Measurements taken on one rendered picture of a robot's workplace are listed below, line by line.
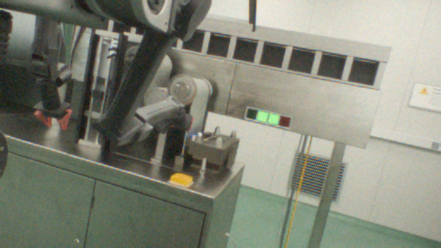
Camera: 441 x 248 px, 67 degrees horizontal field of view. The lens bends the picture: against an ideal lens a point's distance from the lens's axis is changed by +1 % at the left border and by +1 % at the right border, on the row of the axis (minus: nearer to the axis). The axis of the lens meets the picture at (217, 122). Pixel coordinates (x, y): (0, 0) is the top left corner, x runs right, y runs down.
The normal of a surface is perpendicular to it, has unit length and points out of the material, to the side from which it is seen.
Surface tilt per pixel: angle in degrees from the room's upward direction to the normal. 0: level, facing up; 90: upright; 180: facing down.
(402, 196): 90
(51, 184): 90
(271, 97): 90
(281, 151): 90
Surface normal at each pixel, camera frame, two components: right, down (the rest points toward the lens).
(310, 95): -0.26, 0.08
